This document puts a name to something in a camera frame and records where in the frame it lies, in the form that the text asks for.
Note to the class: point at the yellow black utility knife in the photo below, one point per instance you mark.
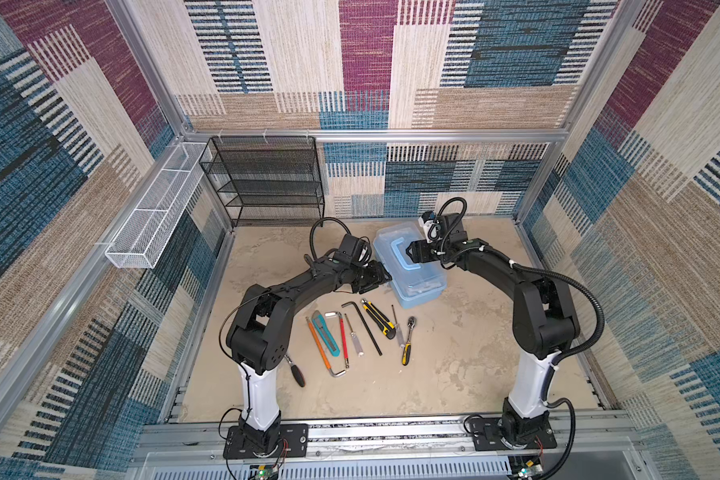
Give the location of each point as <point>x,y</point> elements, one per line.
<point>380,319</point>

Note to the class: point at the yellow handled ratchet wrench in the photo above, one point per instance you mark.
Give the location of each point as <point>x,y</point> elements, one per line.
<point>407,348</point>

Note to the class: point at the red handled hex key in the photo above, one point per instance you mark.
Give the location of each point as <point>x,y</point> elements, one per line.
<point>338,317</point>

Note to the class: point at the white wire mesh basket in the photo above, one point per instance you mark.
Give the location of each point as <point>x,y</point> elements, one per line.
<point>142,239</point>

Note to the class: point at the long black hex key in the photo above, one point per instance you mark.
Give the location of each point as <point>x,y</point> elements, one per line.
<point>365,325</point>

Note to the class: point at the aluminium front rail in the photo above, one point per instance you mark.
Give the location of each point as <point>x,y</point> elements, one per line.
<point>606,446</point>

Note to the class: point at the teal utility knife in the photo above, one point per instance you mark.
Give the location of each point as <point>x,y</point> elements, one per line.
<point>319,323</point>

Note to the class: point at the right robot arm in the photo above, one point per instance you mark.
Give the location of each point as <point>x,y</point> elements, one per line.
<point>544,318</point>

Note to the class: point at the black wire mesh shelf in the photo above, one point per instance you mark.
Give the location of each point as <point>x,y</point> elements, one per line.
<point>266,180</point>

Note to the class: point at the light blue plastic toolbox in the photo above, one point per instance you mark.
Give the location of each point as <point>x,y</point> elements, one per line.
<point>413,283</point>

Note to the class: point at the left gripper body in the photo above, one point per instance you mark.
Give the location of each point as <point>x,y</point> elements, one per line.
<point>367,278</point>

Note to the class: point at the small clear handled screwdriver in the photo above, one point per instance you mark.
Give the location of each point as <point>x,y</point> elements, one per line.
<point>354,338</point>

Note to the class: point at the orange handled hex key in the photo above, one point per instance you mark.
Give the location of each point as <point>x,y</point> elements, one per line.
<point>317,342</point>

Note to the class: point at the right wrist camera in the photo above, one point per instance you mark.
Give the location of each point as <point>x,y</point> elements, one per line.
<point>429,224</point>

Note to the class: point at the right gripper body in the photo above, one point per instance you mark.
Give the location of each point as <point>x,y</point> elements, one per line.
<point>428,252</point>

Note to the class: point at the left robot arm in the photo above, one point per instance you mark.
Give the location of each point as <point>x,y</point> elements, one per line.
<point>261,326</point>

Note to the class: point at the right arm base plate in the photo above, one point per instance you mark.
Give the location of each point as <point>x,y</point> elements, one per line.
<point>508,433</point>

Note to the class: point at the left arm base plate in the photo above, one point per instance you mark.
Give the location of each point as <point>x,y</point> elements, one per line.
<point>245,442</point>

